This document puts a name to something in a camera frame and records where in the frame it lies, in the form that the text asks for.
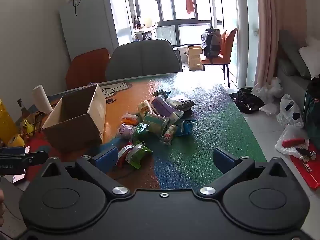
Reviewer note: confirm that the pink curtain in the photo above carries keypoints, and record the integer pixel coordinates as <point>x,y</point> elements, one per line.
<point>272,25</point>

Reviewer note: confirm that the white and black snack packet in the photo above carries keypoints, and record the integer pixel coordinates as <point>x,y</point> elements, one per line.
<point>181,102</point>

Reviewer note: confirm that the cluttered shelf unit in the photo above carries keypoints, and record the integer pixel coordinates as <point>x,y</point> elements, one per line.
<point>143,28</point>

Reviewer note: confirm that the lilac snack packet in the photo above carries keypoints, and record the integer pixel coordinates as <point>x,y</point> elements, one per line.
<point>126,131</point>

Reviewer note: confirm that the dark green snack packet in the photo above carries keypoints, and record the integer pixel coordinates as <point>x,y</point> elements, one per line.
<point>157,93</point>

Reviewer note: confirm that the white paper towel roll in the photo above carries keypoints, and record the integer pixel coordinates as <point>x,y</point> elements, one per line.
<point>42,98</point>

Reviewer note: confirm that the dark green bag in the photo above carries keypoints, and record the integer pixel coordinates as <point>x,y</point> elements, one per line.
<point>313,115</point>

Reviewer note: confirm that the bright green snack packet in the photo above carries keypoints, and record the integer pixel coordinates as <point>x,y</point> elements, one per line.
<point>138,153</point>

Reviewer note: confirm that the orange snack packet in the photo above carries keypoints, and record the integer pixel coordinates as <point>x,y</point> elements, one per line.
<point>130,119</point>

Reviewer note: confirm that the grey dining chair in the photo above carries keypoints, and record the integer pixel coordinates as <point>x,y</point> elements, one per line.
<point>143,60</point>

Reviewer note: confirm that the teal snack packet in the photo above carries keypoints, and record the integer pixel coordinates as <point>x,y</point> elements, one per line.
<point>166,95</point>

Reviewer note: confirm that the green white-label snack packet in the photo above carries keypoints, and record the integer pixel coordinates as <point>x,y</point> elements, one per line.
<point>140,131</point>

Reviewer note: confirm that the white refrigerator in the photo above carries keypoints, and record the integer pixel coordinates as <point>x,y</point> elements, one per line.
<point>95,22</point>

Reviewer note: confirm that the purple snack packet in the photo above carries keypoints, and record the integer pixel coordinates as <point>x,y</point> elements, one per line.
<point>163,106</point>

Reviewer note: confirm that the yellow tape roll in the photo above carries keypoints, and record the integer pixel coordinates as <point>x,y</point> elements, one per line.
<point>16,140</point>

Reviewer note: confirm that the orange dining chair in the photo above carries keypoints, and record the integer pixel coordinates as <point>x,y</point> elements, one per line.
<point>87,67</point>

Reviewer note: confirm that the yellow cooking oil bottle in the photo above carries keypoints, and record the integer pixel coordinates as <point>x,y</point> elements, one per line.
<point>6,125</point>

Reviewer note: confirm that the colourful printed table mat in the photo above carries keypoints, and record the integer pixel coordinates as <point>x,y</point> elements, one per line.
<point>212,130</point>

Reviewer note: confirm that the brown cardboard box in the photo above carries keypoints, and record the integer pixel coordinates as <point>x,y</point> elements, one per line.
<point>75,127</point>

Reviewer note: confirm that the blue snack packet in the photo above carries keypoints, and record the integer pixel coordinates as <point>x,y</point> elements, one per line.
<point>186,127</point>

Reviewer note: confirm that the black bag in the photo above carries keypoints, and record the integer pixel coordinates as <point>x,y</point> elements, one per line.
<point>246,101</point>

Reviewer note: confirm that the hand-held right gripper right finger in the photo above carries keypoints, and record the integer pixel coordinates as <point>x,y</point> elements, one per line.
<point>223,158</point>

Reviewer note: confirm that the white plastic bag red item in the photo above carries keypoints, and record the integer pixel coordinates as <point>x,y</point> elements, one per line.
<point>287,152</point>

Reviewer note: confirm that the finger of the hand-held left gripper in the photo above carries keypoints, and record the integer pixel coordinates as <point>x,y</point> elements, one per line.
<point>36,157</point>
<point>13,150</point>

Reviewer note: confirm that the cream yellow snack packet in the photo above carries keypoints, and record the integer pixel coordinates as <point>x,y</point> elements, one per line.
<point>144,108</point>

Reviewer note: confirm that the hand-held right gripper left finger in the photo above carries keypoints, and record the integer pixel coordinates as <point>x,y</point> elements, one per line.
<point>106,158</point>

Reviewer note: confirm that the small cardboard box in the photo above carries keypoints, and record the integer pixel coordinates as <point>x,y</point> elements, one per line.
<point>193,58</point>

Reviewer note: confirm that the yellow plastic bag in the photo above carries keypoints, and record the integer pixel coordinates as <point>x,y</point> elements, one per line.
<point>28,127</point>

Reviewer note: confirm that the pale green snack packet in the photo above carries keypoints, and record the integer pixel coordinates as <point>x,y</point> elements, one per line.
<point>155,122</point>

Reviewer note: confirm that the grey sofa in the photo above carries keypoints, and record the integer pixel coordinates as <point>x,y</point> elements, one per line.
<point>290,62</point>

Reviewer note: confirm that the person's left hand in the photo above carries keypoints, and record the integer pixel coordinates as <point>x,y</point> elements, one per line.
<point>1,196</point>

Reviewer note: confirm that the grey black backpack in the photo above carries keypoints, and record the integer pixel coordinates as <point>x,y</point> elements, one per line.
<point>211,45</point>

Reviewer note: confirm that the white pillow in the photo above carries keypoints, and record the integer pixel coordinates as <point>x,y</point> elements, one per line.
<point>311,57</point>

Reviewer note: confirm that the black framed window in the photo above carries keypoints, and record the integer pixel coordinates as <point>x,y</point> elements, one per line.
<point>175,21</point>

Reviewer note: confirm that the orange chair with black legs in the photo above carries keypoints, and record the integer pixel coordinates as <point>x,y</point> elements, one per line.
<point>228,45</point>
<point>223,36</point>

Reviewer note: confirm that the dark glass bottle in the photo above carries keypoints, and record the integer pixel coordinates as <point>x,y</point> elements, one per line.
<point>22,106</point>

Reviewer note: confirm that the red flat box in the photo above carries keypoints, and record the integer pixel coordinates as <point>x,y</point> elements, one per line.
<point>310,172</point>

